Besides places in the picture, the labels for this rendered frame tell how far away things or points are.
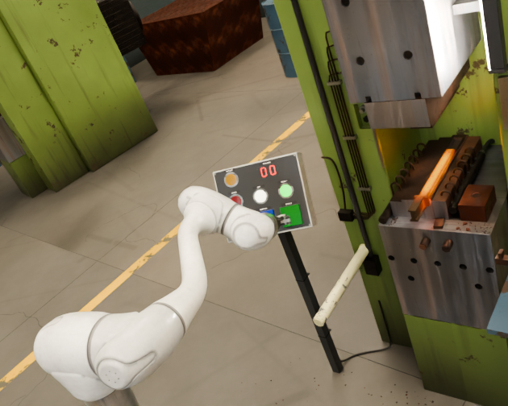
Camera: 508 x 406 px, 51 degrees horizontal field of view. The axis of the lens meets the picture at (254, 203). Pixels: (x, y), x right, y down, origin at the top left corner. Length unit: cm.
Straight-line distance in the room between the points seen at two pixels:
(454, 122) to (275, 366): 149
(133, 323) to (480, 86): 155
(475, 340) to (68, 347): 151
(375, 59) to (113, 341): 109
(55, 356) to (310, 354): 184
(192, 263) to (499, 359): 133
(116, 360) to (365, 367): 181
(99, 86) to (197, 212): 485
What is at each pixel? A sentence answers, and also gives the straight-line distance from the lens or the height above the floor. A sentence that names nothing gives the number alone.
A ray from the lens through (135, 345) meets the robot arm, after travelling 108.
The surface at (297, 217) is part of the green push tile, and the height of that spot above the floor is 100.
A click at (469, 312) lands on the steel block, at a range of 210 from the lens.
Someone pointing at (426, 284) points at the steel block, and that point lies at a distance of 207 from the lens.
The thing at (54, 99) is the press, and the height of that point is 90.
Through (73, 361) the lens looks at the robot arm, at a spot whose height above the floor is 139.
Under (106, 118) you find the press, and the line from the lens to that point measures 631.
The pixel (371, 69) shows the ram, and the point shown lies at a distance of 170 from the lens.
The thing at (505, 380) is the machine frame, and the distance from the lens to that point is 234.
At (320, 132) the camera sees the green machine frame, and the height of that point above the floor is 119.
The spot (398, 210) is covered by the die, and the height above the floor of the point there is 94.
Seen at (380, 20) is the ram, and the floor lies 162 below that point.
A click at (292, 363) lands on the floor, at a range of 286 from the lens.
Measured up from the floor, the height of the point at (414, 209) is 102.
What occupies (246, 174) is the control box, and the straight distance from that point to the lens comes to 202.
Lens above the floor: 205
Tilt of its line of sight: 29 degrees down
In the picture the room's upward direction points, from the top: 22 degrees counter-clockwise
